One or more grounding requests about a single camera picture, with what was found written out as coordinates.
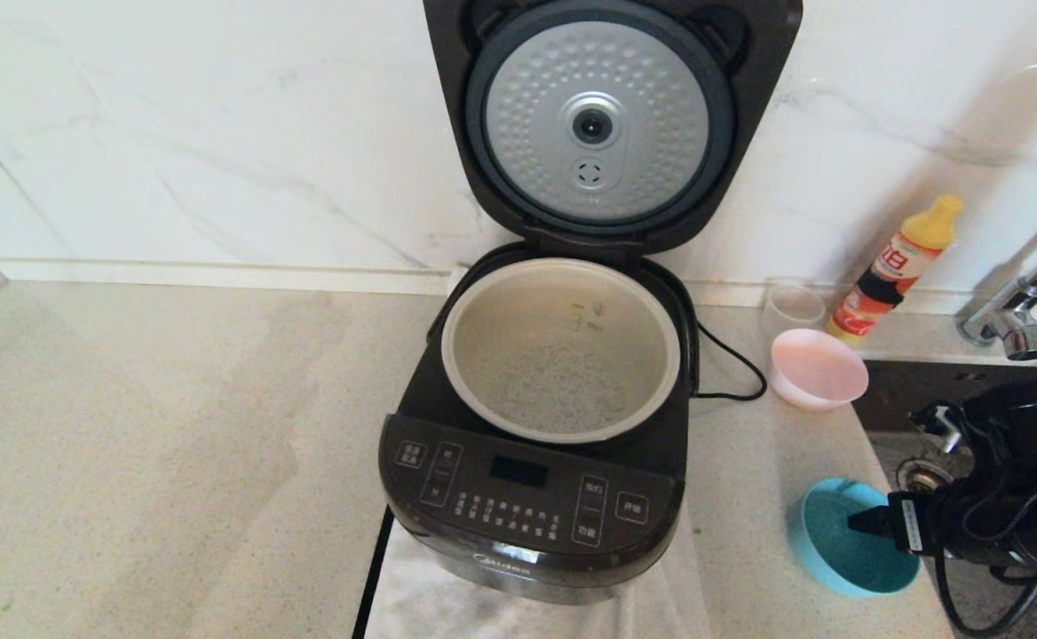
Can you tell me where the teal plastic bowl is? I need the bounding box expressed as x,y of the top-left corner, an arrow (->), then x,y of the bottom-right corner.
789,477 -> 922,597

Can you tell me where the pink plastic bowl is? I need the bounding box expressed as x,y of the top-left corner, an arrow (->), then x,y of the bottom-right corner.
769,328 -> 871,413

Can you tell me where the white raw rice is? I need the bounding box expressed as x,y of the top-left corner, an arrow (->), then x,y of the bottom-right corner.
492,351 -> 635,436

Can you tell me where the black rice cooker lid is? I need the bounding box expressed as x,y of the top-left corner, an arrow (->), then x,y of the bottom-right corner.
423,0 -> 805,258

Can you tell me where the black rice cooker base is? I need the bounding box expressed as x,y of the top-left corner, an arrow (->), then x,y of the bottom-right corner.
379,241 -> 702,606

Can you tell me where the grey inner pot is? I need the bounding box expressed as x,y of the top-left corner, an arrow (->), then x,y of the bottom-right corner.
440,257 -> 683,445

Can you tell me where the metal sink drain strainer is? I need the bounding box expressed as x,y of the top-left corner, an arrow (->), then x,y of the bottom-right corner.
896,454 -> 959,494

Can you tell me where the chrome faucet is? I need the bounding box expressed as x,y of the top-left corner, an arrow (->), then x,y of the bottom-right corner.
958,220 -> 1037,362

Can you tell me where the yellow capped detergent bottle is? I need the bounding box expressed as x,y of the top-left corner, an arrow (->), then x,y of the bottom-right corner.
827,195 -> 966,346

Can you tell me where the clear plastic measuring cup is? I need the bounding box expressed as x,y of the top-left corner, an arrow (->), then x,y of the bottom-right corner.
762,279 -> 828,338

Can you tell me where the white translucent mat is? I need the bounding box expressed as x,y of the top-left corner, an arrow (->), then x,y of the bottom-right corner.
365,510 -> 714,639

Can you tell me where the black strip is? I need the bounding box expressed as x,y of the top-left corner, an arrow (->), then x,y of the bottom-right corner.
352,506 -> 395,639

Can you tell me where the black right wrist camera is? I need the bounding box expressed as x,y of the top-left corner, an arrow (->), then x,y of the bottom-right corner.
909,401 -> 972,454

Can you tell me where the black power cord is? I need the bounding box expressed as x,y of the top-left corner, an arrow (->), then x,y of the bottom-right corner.
694,319 -> 768,402

